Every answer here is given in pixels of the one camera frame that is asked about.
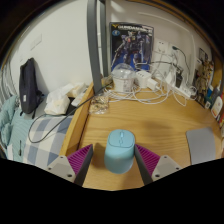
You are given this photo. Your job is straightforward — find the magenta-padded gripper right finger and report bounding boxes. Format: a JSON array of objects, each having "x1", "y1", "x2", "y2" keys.
[{"x1": 133, "y1": 143, "x2": 183, "y2": 186}]

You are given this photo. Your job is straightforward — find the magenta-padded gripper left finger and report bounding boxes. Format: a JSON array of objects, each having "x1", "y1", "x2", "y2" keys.
[{"x1": 46, "y1": 143, "x2": 94, "y2": 187}]

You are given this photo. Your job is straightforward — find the light blue computer mouse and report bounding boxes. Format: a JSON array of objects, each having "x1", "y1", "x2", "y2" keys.
[{"x1": 103, "y1": 129, "x2": 136, "y2": 175}]

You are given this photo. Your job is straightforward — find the grey mouse pad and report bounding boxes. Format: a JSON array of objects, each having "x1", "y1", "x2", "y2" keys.
[{"x1": 185, "y1": 126, "x2": 217, "y2": 166}]

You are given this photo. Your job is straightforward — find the plaid bedding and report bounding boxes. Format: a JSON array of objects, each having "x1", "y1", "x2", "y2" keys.
[{"x1": 6, "y1": 114, "x2": 74, "y2": 166}]

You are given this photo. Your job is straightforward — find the white tissue pack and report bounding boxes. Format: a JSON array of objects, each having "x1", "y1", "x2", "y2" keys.
[{"x1": 43, "y1": 82, "x2": 88, "y2": 116}]

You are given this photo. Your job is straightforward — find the teal cloth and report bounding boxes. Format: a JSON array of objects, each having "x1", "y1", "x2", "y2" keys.
[{"x1": 0, "y1": 94, "x2": 21, "y2": 148}]

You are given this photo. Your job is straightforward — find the white power strip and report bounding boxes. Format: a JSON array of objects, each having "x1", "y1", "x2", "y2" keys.
[{"x1": 163, "y1": 79, "x2": 198, "y2": 99}]

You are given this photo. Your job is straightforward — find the white charger block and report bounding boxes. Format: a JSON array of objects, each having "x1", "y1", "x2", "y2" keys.
[{"x1": 134, "y1": 69, "x2": 153, "y2": 89}]

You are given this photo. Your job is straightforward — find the black cable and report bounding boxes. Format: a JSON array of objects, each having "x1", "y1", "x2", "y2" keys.
[{"x1": 27, "y1": 84, "x2": 111, "y2": 144}]

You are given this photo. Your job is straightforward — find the white cable bundle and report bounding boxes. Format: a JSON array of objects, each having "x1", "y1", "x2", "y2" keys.
[{"x1": 106, "y1": 84, "x2": 188, "y2": 106}]

